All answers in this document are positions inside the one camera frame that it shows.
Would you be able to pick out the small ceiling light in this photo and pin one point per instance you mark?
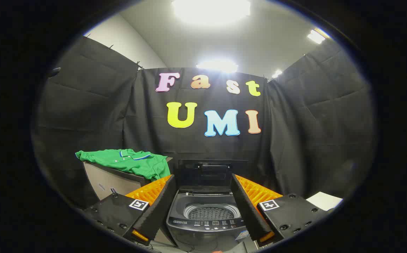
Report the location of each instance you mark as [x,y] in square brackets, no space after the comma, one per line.
[277,73]

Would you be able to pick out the grey washing machine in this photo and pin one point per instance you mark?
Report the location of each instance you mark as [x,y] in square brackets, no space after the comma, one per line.
[207,230]

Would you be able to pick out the black backdrop cloth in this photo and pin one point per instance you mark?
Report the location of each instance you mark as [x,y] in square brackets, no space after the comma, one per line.
[196,144]

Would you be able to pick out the ceiling light panel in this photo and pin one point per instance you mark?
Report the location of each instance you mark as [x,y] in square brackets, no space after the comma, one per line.
[217,65]
[316,36]

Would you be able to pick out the grey cabinet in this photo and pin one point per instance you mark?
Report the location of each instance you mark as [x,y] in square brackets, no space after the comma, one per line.
[110,182]

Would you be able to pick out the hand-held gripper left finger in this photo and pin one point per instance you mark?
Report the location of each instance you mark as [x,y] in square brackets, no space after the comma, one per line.
[159,207]

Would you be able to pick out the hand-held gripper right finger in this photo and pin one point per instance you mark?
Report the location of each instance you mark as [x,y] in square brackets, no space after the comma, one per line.
[249,209]

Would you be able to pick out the green polo shirt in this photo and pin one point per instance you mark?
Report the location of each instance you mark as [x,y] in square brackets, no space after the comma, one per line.
[133,163]

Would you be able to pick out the large ceiling light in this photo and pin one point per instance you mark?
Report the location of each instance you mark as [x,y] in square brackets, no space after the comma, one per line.
[210,8]

